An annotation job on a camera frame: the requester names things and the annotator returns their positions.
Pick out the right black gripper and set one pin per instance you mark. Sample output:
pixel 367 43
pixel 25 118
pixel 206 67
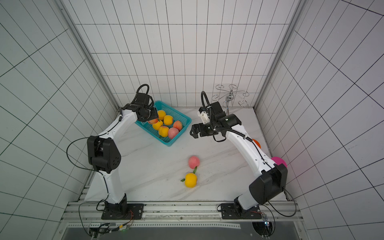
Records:
pixel 197 130

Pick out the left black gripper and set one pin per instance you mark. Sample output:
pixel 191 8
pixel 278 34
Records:
pixel 154 115

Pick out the orange red peach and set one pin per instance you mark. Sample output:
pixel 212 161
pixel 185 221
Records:
pixel 178 125
pixel 154 121

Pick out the yellow peach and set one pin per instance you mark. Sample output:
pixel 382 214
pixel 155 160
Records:
pixel 156 126
pixel 190 180
pixel 168 120
pixel 163 131
pixel 161 114

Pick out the pink peach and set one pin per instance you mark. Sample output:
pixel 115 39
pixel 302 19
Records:
pixel 173 132
pixel 194 162

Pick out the yellow peach top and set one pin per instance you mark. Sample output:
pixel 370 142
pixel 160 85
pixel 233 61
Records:
pixel 168 120

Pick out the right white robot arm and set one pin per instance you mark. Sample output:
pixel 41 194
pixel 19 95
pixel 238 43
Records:
pixel 270 177

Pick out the teal plastic basket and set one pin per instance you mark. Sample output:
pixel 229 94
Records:
pixel 177 115

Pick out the silver metal cup rack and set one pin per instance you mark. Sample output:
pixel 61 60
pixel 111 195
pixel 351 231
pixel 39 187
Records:
pixel 230 93

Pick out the orange plastic bowl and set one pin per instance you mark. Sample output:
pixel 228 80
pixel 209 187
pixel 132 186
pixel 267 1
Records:
pixel 257 143

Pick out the pink plastic goblet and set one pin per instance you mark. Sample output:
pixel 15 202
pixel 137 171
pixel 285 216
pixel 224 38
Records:
pixel 279 161

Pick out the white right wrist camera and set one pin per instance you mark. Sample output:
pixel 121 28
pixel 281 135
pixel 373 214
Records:
pixel 204 117

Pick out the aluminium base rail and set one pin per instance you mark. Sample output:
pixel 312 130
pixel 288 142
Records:
pixel 178 214

